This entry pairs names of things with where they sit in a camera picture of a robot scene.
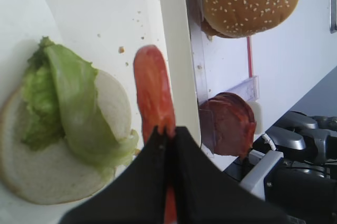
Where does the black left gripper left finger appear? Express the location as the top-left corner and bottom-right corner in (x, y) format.
(60, 129), (169, 223)

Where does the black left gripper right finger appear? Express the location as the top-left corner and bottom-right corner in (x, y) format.
(168, 126), (289, 223)

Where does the tomato slice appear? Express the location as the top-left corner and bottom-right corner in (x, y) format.
(133, 44), (176, 224)

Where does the stack of sliced meat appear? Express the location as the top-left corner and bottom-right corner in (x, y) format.
(200, 92), (256, 158)

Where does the green lettuce leaf on bun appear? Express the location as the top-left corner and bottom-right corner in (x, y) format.
(21, 36), (138, 172)

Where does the bottom bun slice on tray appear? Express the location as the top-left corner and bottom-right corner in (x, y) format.
(1, 71), (138, 205)

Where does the right red tape strip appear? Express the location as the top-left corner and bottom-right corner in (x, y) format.
(246, 36), (254, 78)

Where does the sesame seed burger bun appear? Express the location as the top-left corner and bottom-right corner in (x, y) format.
(199, 0), (299, 38)

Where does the right clear acrylic divider rail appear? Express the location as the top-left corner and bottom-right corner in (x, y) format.
(186, 0), (208, 103)

